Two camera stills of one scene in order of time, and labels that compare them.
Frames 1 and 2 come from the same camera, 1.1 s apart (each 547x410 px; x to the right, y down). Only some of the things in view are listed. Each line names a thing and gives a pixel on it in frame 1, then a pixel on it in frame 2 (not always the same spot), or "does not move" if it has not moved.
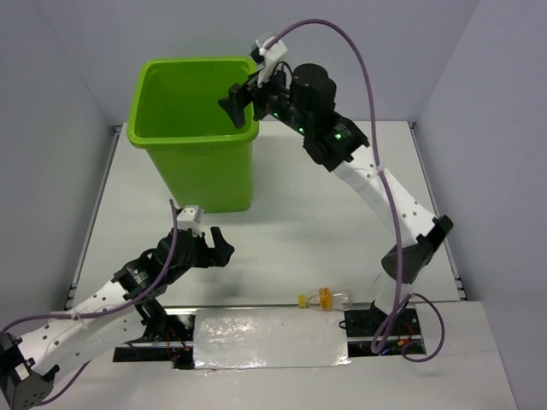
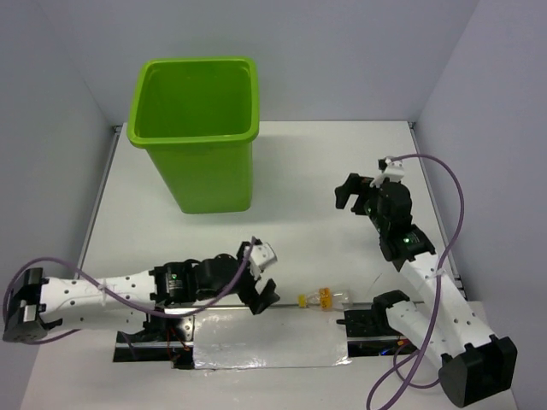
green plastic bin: x=203 y=154 does not move
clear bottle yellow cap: x=325 y=299 does not move
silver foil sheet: x=269 y=337 does not move
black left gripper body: x=198 y=258 → x=246 y=287
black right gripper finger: x=240 y=96 → x=355 y=184
